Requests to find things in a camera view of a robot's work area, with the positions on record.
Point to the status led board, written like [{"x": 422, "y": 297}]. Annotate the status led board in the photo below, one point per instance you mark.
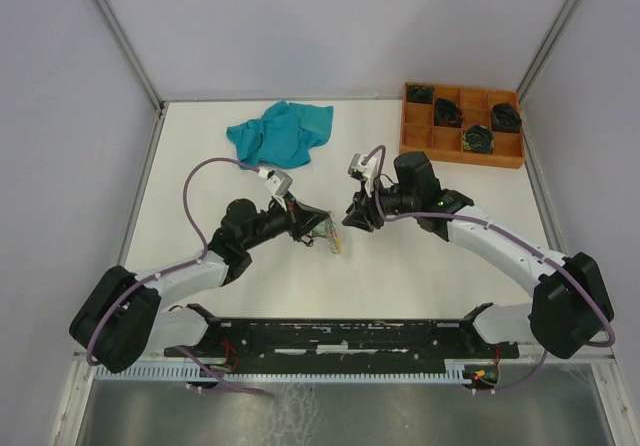
[
  {"x": 227, "y": 367},
  {"x": 485, "y": 378}
]

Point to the wooden compartment tray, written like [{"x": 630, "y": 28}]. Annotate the wooden compartment tray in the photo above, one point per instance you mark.
[{"x": 418, "y": 132}]

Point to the dark rolled sock right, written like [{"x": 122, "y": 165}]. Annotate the dark rolled sock right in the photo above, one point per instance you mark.
[{"x": 505, "y": 118}]

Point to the right status led board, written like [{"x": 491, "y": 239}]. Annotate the right status led board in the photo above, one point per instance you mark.
[{"x": 485, "y": 378}]

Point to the teal cloth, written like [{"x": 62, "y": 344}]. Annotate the teal cloth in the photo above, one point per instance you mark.
[{"x": 283, "y": 136}]

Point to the left corner aluminium post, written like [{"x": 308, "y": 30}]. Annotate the left corner aluminium post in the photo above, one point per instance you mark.
[{"x": 118, "y": 34}]

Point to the dark rolled sock yellow-patterned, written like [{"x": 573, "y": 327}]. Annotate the dark rolled sock yellow-patterned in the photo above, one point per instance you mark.
[{"x": 478, "y": 139}]

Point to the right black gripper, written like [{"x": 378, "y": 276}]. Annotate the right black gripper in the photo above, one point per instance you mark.
[{"x": 359, "y": 213}]

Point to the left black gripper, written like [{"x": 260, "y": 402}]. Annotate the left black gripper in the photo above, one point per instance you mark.
[{"x": 301, "y": 219}]

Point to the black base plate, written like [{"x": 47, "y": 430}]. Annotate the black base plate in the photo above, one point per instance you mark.
[{"x": 346, "y": 345}]

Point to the left status led board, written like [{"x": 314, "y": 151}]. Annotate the left status led board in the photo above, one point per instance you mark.
[{"x": 227, "y": 367}]

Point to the white slotted cable duct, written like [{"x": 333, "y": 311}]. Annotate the white slotted cable duct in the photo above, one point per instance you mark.
[{"x": 188, "y": 371}]

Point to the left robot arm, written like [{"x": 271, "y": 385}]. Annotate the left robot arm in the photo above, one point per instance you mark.
[{"x": 129, "y": 315}]

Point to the corner aluminium post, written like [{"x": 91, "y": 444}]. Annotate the corner aluminium post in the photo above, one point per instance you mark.
[
  {"x": 551, "y": 38},
  {"x": 118, "y": 34}
]

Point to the right corner aluminium post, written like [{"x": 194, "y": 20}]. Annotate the right corner aluminium post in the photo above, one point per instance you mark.
[{"x": 551, "y": 38}]

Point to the metal keyring holder yellow tip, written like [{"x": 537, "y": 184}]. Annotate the metal keyring holder yellow tip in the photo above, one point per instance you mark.
[{"x": 332, "y": 236}]

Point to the dark rolled sock top-left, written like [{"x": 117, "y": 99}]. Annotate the dark rolled sock top-left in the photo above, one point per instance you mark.
[{"x": 419, "y": 93}]

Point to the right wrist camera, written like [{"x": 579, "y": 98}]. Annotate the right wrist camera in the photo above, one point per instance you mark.
[{"x": 365, "y": 170}]

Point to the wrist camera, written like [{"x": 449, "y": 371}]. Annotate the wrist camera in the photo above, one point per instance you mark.
[
  {"x": 365, "y": 170},
  {"x": 277, "y": 182}
]

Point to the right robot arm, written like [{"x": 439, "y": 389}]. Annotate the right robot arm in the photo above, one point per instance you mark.
[{"x": 569, "y": 307}]

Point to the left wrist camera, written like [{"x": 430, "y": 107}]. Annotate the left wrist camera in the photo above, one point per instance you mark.
[{"x": 277, "y": 182}]

